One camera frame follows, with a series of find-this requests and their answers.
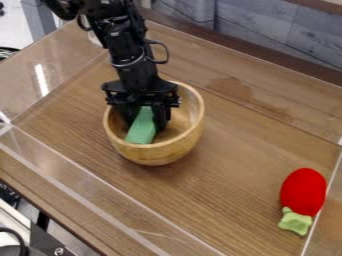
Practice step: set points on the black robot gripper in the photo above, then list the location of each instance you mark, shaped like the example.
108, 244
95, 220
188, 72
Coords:
140, 88

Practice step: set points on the green foam stick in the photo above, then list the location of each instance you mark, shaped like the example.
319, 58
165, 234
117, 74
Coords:
141, 130

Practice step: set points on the brown wooden bowl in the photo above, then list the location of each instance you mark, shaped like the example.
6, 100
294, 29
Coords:
175, 141

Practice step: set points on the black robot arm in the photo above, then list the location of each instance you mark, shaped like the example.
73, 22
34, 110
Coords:
119, 28

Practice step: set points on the grey pillar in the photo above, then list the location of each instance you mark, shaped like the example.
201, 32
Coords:
38, 18

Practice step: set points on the black table leg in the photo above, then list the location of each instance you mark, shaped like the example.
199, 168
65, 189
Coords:
42, 221

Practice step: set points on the red plush strawberry toy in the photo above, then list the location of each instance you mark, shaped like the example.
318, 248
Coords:
302, 197

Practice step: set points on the clear acrylic corner bracket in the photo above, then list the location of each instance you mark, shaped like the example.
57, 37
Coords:
91, 35

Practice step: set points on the clear acrylic enclosure wall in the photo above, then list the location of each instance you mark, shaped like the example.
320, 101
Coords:
272, 120

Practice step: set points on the black device with cable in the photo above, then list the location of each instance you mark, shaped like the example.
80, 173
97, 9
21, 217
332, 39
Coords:
32, 243

